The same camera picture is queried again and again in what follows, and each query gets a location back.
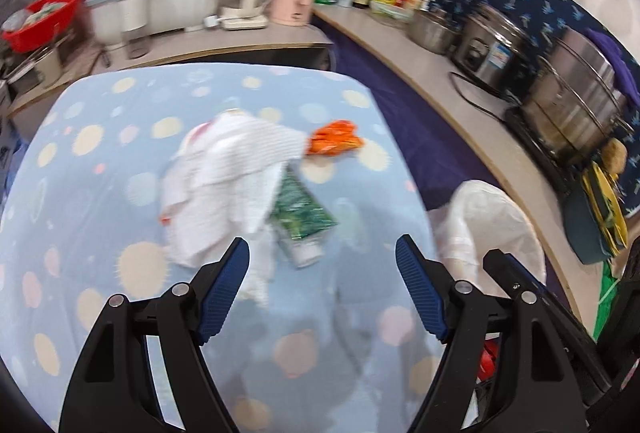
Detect long beige counter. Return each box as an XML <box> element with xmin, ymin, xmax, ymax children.
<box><xmin>312</xmin><ymin>5</ymin><xmax>616</xmax><ymax>284</ymax></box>

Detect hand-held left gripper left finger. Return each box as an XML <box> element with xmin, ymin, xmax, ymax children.
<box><xmin>59</xmin><ymin>237</ymin><xmax>250</xmax><ymax>433</ymax></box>

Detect orange snack wrapper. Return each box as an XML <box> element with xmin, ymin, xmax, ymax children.
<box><xmin>307</xmin><ymin>119</ymin><xmax>366</xmax><ymax>157</ymax></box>

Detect black induction cooker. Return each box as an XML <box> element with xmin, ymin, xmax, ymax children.
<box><xmin>502</xmin><ymin>105</ymin><xmax>596</xmax><ymax>194</ymax></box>

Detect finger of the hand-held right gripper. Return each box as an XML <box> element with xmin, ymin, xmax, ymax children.
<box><xmin>590</xmin><ymin>243</ymin><xmax>640</xmax><ymax>433</ymax></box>
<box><xmin>482</xmin><ymin>249</ymin><xmax>616</xmax><ymax>409</ymax></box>

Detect small steel pot with lid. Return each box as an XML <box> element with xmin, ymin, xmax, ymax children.
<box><xmin>406</xmin><ymin>8</ymin><xmax>463</xmax><ymax>54</ymax></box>

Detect steel rice cooker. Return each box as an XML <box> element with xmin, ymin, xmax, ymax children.
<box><xmin>450</xmin><ymin>3</ymin><xmax>533</xmax><ymax>94</ymax></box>

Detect yellow and green packets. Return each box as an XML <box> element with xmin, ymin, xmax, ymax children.
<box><xmin>580</xmin><ymin>160</ymin><xmax>630</xmax><ymax>254</ymax></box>

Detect purple cloth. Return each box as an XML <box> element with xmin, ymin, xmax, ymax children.
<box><xmin>582</xmin><ymin>27</ymin><xmax>640</xmax><ymax>106</ymax></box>

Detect clear food container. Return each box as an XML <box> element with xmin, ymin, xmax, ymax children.
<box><xmin>370</xmin><ymin>0</ymin><xmax>416</xmax><ymax>22</ymax></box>

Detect white portable blender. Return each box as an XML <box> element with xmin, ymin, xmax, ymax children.
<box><xmin>114</xmin><ymin>0</ymin><xmax>152</xmax><ymax>60</ymax></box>

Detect white paper towel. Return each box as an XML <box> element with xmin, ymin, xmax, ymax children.
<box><xmin>160</xmin><ymin>112</ymin><xmax>307</xmax><ymax>304</ymax></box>

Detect short beige counter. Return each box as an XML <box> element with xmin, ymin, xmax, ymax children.
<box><xmin>7</xmin><ymin>20</ymin><xmax>336</xmax><ymax>118</ymax></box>

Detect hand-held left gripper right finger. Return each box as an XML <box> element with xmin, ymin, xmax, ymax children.
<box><xmin>395</xmin><ymin>234</ymin><xmax>588</xmax><ymax>433</ymax></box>

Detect dark navy curtain cloth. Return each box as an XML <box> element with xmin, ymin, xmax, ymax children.
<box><xmin>305</xmin><ymin>20</ymin><xmax>608</xmax><ymax>339</ymax></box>

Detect red plastic basin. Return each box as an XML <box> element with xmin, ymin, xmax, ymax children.
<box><xmin>1</xmin><ymin>0</ymin><xmax>87</xmax><ymax>54</ymax></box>

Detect black power cable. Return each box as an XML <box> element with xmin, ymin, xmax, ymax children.
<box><xmin>447</xmin><ymin>70</ymin><xmax>508</xmax><ymax>121</ymax></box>

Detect dark blue plastic basin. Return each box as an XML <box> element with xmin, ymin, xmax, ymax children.
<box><xmin>560</xmin><ymin>183</ymin><xmax>631</xmax><ymax>264</ymax></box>

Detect trash bin with white bag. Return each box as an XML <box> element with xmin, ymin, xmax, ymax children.
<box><xmin>430</xmin><ymin>179</ymin><xmax>548</xmax><ymax>309</ymax></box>

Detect yellow sponge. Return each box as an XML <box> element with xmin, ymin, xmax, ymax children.
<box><xmin>600</xmin><ymin>138</ymin><xmax>628</xmax><ymax>174</ymax></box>

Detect dark green patterned packet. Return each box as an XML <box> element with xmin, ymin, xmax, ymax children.
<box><xmin>271</xmin><ymin>165</ymin><xmax>337</xmax><ymax>270</ymax></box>

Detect blue dotted tablecloth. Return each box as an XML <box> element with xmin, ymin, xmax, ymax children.
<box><xmin>0</xmin><ymin>63</ymin><xmax>448</xmax><ymax>433</ymax></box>

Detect red packet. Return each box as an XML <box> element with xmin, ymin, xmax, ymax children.
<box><xmin>475</xmin><ymin>338</ymin><xmax>501</xmax><ymax>384</ymax></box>

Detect green plastic bag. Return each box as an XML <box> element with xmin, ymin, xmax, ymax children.
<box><xmin>590</xmin><ymin>260</ymin><xmax>626</xmax><ymax>344</ymax></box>

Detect large steel steamer pot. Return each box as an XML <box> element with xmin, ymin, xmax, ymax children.
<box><xmin>520</xmin><ymin>27</ymin><xmax>633</xmax><ymax>166</ymax></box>

